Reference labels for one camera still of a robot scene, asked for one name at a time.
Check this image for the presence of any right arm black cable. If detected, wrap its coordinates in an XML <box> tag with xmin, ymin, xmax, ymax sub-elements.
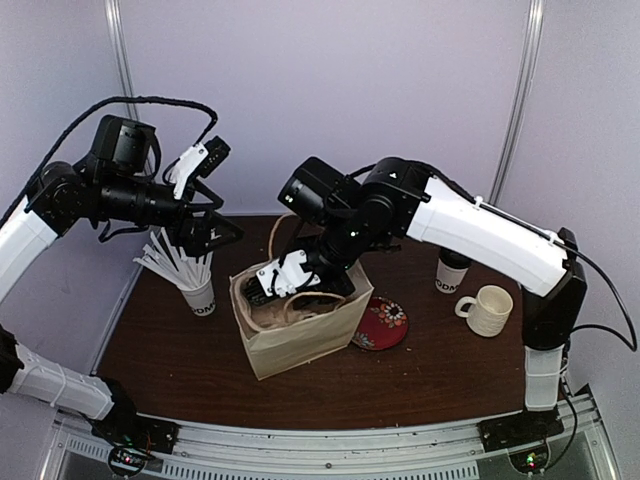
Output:
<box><xmin>434</xmin><ymin>174</ymin><xmax>640</xmax><ymax>436</ymax></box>

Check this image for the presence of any cream paper bag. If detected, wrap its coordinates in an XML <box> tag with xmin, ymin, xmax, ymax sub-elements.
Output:
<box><xmin>229</xmin><ymin>262</ymin><xmax>373</xmax><ymax>380</ymax></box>

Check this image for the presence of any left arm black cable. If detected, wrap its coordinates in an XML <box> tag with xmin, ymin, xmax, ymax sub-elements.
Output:
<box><xmin>0</xmin><ymin>94</ymin><xmax>219</xmax><ymax>221</ymax></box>

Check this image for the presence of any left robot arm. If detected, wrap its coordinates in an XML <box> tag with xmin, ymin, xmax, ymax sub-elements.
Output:
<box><xmin>1</xmin><ymin>115</ymin><xmax>243</xmax><ymax>444</ymax></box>

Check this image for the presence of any left aluminium frame post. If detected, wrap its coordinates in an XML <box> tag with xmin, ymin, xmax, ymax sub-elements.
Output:
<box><xmin>104</xmin><ymin>0</ymin><xmax>134</xmax><ymax>97</ymax></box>

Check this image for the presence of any cardboard cup carrier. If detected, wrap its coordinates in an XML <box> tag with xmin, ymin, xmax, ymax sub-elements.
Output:
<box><xmin>245</xmin><ymin>298</ymin><xmax>329</xmax><ymax>331</ymax></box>

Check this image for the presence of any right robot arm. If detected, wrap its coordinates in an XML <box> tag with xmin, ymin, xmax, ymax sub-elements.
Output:
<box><xmin>265</xmin><ymin>157</ymin><xmax>587</xmax><ymax>442</ymax></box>

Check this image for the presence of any white paper cup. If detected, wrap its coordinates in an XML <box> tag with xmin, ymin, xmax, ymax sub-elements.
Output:
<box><xmin>435</xmin><ymin>259</ymin><xmax>469</xmax><ymax>294</ymax></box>

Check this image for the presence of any aluminium frame post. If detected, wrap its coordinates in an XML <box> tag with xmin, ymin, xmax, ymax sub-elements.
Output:
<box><xmin>104</xmin><ymin>0</ymin><xmax>134</xmax><ymax>97</ymax></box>
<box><xmin>489</xmin><ymin>0</ymin><xmax>546</xmax><ymax>205</ymax></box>

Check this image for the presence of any red floral plate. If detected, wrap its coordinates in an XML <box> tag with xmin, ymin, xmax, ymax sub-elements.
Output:
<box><xmin>351</xmin><ymin>296</ymin><xmax>409</xmax><ymax>351</ymax></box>

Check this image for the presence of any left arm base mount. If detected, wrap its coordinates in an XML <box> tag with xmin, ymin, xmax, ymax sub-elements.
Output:
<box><xmin>88</xmin><ymin>416</ymin><xmax>180</xmax><ymax>454</ymax></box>

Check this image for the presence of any cream ceramic mug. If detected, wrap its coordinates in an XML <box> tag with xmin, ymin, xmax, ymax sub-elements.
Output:
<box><xmin>454</xmin><ymin>285</ymin><xmax>514</xmax><ymax>338</ymax></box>

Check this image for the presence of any right aluminium frame post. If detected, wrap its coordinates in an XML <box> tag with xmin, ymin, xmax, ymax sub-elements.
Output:
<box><xmin>489</xmin><ymin>0</ymin><xmax>546</xmax><ymax>205</ymax></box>

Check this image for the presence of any aluminium front rail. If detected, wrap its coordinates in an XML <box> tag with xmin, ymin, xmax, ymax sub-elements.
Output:
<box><xmin>39</xmin><ymin>389</ymin><xmax>616</xmax><ymax>480</ymax></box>

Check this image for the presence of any black plastic cup lid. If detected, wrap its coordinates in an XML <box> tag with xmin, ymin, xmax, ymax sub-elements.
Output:
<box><xmin>439</xmin><ymin>248</ymin><xmax>472</xmax><ymax>270</ymax></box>

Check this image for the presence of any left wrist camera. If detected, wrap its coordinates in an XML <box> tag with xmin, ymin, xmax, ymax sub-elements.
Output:
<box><xmin>166</xmin><ymin>136</ymin><xmax>231</xmax><ymax>200</ymax></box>

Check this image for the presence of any wrapped straw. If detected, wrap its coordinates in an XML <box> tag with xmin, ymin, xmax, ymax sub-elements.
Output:
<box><xmin>133</xmin><ymin>254</ymin><xmax>192</xmax><ymax>290</ymax></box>
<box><xmin>143</xmin><ymin>232</ymin><xmax>185</xmax><ymax>274</ymax></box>
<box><xmin>178</xmin><ymin>248</ymin><xmax>205</xmax><ymax>288</ymax></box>

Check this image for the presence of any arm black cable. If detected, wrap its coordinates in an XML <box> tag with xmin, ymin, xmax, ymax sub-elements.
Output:
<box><xmin>0</xmin><ymin>94</ymin><xmax>219</xmax><ymax>221</ymax></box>
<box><xmin>434</xmin><ymin>174</ymin><xmax>640</xmax><ymax>436</ymax></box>

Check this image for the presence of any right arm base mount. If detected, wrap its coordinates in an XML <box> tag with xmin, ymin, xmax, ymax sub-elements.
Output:
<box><xmin>478</xmin><ymin>412</ymin><xmax>564</xmax><ymax>452</ymax></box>

